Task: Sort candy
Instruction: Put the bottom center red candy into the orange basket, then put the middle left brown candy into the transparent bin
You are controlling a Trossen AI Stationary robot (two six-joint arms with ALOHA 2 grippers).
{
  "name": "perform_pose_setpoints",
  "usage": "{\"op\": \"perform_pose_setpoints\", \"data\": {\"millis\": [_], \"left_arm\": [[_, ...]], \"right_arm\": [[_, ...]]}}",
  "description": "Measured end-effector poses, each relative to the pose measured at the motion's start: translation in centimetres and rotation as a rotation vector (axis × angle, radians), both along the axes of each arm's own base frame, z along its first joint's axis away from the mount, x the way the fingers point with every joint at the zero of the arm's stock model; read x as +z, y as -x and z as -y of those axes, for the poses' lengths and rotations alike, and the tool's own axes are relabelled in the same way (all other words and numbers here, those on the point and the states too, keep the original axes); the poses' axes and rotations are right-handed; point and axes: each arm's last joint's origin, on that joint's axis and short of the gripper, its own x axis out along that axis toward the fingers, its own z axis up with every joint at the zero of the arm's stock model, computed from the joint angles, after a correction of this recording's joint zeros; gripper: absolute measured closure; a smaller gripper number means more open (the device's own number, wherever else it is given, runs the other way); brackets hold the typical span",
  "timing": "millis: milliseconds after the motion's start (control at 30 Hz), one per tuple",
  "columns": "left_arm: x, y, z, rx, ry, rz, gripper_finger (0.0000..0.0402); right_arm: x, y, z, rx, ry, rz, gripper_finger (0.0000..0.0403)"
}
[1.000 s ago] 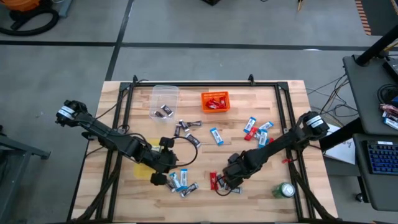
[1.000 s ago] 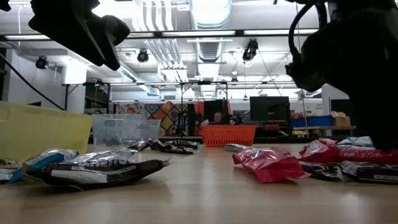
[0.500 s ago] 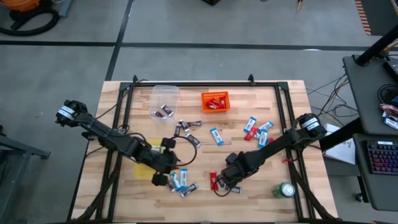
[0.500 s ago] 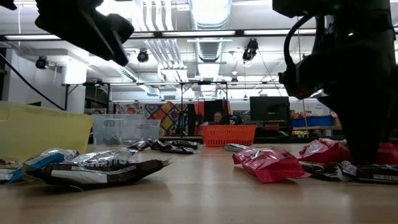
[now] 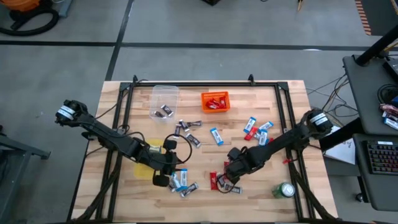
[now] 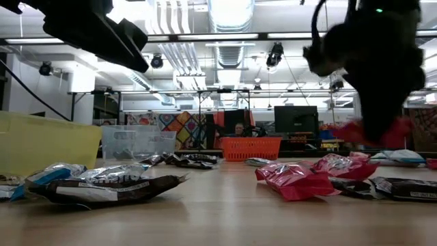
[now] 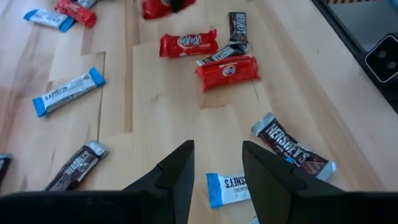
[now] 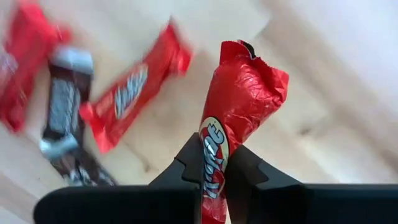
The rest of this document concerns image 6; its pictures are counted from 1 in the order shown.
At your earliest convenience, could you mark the yellow translucent plastic bin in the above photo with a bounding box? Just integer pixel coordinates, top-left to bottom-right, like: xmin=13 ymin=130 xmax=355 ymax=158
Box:
xmin=0 ymin=111 xmax=103 ymax=178

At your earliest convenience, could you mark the orange plastic basket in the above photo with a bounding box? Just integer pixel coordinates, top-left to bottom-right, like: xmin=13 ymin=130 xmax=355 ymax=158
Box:
xmin=220 ymin=137 xmax=283 ymax=162

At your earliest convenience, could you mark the white blue Hershey's candy bar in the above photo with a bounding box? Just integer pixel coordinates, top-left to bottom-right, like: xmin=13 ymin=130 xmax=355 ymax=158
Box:
xmin=0 ymin=184 xmax=27 ymax=202
xmin=243 ymin=157 xmax=274 ymax=167
xmin=76 ymin=163 xmax=152 ymax=179
xmin=381 ymin=149 xmax=427 ymax=165
xmin=369 ymin=152 xmax=426 ymax=168
xmin=25 ymin=162 xmax=87 ymax=188

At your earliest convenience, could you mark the clear plastic bin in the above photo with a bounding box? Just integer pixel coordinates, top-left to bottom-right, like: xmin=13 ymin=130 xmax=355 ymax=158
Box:
xmin=100 ymin=124 xmax=178 ymax=161

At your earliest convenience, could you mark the colourful patchwork quilt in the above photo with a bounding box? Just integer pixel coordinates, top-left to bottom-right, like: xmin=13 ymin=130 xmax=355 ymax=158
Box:
xmin=158 ymin=111 xmax=208 ymax=150

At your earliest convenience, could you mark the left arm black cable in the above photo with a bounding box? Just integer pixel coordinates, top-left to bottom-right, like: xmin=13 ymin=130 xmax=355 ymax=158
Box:
xmin=0 ymin=58 xmax=72 ymax=122

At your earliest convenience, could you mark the silver ceiling air duct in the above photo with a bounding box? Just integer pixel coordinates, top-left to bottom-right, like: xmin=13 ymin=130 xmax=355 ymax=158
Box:
xmin=206 ymin=0 xmax=256 ymax=71

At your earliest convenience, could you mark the brown patterned hanging cloth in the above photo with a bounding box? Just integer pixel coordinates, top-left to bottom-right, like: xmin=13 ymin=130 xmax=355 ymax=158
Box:
xmin=408 ymin=107 xmax=437 ymax=153

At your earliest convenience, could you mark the black table frame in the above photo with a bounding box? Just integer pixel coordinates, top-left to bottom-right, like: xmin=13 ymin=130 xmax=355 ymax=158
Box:
xmin=96 ymin=149 xmax=437 ymax=159

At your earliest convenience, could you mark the background wooden table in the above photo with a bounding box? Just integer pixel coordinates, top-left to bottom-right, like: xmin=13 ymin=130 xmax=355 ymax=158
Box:
xmin=320 ymin=137 xmax=346 ymax=152

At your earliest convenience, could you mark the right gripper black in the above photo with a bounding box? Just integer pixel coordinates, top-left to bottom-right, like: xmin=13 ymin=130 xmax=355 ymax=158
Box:
xmin=303 ymin=20 xmax=426 ymax=143

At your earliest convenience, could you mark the black computer monitor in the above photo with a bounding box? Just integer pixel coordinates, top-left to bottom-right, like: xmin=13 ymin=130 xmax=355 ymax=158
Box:
xmin=273 ymin=105 xmax=320 ymax=135

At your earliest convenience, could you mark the floral patterned cloth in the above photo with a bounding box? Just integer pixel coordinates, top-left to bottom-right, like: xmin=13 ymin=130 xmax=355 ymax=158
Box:
xmin=126 ymin=112 xmax=160 ymax=126

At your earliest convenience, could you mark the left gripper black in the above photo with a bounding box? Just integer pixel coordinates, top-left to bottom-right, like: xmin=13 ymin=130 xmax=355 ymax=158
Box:
xmin=33 ymin=0 xmax=150 ymax=74

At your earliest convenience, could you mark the blue storage bin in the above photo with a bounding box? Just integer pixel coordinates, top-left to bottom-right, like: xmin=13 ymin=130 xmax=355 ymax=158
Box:
xmin=319 ymin=128 xmax=337 ymax=140

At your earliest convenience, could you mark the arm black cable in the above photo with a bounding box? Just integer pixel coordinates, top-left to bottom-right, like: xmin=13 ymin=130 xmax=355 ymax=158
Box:
xmin=0 ymin=58 xmax=72 ymax=122
xmin=309 ymin=0 xmax=328 ymax=47

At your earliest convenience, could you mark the black overhead frame beam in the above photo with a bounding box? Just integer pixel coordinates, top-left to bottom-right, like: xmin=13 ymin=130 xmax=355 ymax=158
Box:
xmin=0 ymin=31 xmax=437 ymax=46

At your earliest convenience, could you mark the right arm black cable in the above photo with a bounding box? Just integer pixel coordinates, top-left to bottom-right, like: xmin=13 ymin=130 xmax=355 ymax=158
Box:
xmin=309 ymin=0 xmax=328 ymax=47

